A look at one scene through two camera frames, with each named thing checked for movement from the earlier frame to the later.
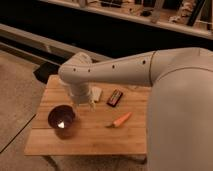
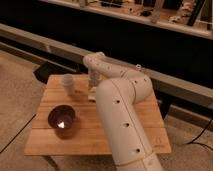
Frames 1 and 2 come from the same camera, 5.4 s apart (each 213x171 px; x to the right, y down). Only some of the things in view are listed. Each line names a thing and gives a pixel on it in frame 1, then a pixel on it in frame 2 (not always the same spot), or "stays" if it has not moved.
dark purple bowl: (61, 118) stays
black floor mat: (44, 70) stays
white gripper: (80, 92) to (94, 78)
